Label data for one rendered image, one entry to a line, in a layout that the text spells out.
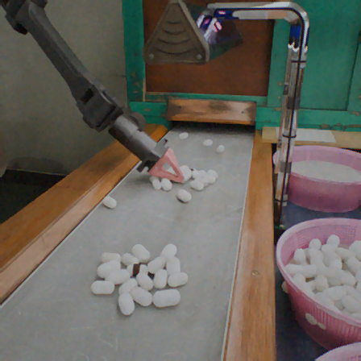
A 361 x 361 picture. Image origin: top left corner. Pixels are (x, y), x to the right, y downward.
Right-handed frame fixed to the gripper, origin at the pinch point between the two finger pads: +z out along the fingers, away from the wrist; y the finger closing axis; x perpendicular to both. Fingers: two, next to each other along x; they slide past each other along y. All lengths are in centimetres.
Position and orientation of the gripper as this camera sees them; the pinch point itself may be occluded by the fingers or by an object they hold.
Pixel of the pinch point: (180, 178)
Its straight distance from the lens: 82.8
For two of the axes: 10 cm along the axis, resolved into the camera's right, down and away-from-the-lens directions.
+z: 7.6, 6.5, 1.0
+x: -6.1, 6.5, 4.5
